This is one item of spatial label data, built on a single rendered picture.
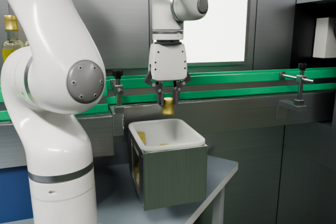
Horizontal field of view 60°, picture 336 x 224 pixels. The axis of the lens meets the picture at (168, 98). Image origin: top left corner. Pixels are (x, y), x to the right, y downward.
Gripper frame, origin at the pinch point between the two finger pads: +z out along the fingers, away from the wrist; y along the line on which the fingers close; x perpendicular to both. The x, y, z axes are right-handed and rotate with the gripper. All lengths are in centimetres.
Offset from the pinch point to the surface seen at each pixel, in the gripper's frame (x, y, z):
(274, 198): -36, -69, 65
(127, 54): -34.1, 5.2, -9.9
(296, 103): -6, -50, 7
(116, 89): -5.9, 13.5, -2.3
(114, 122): -6.7, 14.2, 7.6
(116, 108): -6.0, 13.6, 3.3
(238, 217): -37, -48, 72
